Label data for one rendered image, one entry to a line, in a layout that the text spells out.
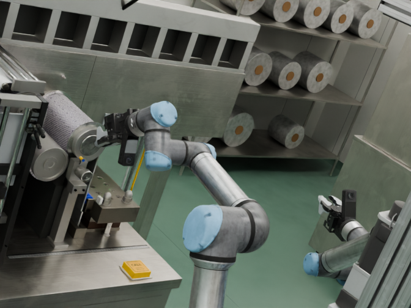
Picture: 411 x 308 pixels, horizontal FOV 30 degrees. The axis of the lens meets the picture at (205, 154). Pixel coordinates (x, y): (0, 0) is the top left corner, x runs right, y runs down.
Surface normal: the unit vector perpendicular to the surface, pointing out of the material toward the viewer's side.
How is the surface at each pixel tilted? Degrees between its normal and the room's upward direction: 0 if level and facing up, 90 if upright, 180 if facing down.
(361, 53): 90
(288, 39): 90
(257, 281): 0
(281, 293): 0
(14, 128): 90
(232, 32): 90
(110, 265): 0
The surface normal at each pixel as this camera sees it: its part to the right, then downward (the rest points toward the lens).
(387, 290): -0.67, 0.04
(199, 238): -0.82, -0.23
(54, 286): 0.33, -0.88
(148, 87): 0.58, 0.47
